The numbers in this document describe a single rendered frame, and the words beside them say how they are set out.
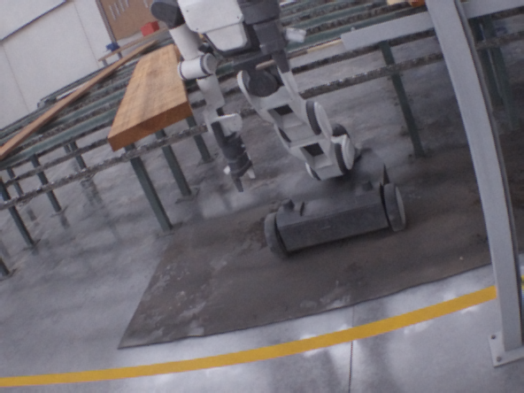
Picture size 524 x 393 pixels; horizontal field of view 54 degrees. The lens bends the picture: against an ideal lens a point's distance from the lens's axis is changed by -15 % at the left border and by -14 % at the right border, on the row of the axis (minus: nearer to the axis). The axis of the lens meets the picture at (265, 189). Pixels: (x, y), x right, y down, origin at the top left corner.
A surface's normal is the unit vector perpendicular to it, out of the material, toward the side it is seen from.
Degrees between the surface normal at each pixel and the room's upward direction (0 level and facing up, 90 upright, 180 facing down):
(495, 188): 90
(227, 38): 103
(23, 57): 87
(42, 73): 89
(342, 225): 90
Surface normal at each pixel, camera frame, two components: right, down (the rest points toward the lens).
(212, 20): -0.33, 0.67
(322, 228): -0.21, 0.45
